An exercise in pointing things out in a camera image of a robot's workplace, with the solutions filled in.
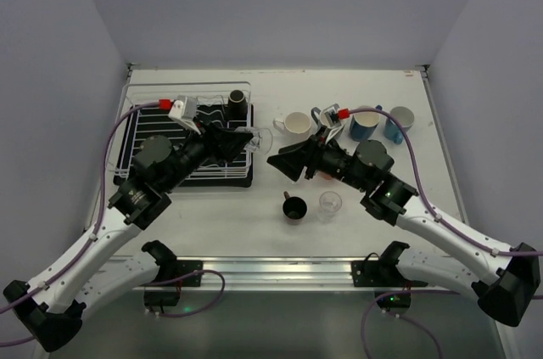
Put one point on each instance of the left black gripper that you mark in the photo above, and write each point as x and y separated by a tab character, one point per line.
208	140

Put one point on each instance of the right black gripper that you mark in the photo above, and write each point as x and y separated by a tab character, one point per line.
314	158

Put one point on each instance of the clear small glass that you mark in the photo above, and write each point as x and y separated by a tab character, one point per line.
261	141
330	203

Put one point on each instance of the white mug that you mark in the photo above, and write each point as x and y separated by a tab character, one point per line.
294	125

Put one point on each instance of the black cup beige rim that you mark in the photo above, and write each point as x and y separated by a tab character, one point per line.
237	105

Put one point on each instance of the brown cup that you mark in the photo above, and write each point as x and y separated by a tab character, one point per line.
294	208

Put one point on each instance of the dark blue mug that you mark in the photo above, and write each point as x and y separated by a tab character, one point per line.
363	125

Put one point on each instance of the light blue mug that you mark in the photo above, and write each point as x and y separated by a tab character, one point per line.
406	119

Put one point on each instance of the grey mug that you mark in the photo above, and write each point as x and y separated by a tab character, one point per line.
318	115

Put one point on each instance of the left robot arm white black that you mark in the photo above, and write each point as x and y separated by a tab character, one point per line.
47	304

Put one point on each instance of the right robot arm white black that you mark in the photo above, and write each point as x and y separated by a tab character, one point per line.
501	278

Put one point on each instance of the white wire dish rack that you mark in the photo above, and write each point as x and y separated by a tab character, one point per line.
212	100

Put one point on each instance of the aluminium mounting rail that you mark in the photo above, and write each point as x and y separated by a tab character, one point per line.
296	274

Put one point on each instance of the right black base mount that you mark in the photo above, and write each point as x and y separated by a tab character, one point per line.
379	271

